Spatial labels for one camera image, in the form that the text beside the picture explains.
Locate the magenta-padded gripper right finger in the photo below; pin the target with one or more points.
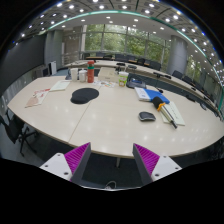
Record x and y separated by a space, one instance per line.
163 166

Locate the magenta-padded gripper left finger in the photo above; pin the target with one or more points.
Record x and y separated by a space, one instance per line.
58 165

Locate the black computer mouse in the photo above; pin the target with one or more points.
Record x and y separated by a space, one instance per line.
147 116

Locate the black mouse pad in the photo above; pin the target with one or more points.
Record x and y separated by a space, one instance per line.
83 96

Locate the pale green booklet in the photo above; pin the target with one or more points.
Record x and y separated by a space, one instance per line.
178 115

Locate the black office chair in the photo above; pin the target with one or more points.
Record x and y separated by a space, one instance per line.
13 130

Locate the red and white pamphlet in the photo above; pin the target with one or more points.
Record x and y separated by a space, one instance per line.
37 97

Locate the blue and white book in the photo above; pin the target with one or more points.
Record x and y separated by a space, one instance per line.
148 94

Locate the pale green paper sheet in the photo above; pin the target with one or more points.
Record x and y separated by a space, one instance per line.
60 85

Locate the black desk microphone unit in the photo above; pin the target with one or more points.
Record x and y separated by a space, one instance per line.
135 82
68 76

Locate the white paper cup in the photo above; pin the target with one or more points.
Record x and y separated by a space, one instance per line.
74 74

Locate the white lidded mug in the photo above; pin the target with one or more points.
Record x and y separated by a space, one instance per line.
82 76

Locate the colourful sticker sheet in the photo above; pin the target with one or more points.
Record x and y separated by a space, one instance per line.
106 84

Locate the red bottle with green band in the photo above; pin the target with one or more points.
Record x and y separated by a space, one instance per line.
90 73

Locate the long curved conference table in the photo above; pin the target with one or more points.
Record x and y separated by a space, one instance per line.
146 70

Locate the row of black chairs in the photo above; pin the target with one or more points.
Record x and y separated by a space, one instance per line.
155 65

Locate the white cardboard box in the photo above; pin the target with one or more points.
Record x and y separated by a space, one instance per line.
107 74

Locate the ceiling lights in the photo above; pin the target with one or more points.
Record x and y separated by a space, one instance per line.
100 6

